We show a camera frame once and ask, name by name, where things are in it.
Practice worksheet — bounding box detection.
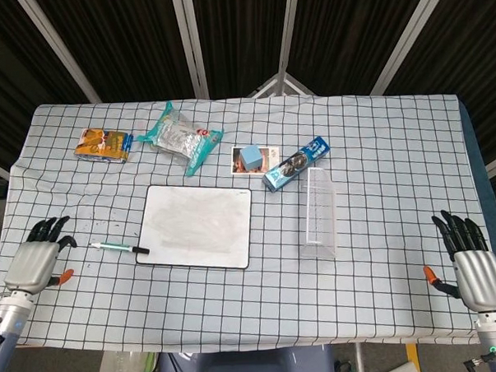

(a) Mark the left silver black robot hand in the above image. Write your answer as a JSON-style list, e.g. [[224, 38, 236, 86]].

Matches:
[[1, 215, 80, 296]]

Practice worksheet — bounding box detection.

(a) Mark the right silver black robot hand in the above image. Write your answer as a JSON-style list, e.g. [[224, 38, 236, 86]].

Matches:
[[420, 207, 496, 315]]

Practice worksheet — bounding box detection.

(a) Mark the teal whiteboard marker black cap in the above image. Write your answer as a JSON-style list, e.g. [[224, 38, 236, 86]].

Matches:
[[88, 239, 151, 258]]

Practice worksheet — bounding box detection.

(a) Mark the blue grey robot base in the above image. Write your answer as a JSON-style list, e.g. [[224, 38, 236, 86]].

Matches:
[[155, 345, 335, 372]]

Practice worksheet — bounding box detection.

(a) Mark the white dry-erase board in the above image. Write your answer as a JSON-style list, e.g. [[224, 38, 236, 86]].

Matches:
[[132, 180, 256, 275]]

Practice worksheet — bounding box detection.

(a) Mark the light blue checked tablecloth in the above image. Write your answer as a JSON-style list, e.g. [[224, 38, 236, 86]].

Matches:
[[0, 85, 496, 363]]

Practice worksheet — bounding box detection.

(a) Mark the blue table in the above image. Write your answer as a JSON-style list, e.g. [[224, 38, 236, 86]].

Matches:
[[457, 95, 494, 244]]

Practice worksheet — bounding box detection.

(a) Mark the orange blue snack packet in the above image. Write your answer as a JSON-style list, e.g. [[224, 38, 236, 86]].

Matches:
[[72, 125, 136, 165]]

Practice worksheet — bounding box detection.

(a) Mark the metal table leg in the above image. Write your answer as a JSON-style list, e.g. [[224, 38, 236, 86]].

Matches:
[[353, 343, 366, 372]]

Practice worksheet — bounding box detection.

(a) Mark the teal clear wipes packet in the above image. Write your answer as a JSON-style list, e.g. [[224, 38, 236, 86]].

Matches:
[[136, 98, 227, 179]]

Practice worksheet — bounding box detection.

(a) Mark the dark ribbed partition panel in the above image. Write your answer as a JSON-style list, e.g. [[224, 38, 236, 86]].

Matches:
[[283, 0, 429, 99], [192, 0, 294, 101], [35, 0, 200, 106], [0, 0, 95, 181], [382, 0, 496, 172]]

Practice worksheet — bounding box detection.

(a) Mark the blue Oreo cookie box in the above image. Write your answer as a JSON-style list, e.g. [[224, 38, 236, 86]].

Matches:
[[261, 135, 331, 192]]

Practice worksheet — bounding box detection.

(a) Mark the white bordered photo card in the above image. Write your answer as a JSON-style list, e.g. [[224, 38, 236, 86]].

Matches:
[[229, 144, 282, 178]]

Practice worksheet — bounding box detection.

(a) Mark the light blue cube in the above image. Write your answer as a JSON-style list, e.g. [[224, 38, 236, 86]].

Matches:
[[239, 143, 264, 171]]

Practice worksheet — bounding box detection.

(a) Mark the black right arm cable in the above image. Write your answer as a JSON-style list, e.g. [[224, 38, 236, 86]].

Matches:
[[464, 346, 496, 368]]

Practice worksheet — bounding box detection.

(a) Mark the white wire mesh rack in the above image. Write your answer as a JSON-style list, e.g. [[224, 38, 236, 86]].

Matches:
[[296, 165, 339, 261]]

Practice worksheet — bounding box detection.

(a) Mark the white partition frame post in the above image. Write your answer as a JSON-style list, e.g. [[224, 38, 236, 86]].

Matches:
[[366, 0, 451, 95], [271, 0, 306, 77], [16, 0, 102, 107], [171, 0, 211, 101]]

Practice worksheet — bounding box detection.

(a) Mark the white partition foot frame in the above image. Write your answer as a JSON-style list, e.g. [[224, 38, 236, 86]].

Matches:
[[247, 70, 313, 100]]

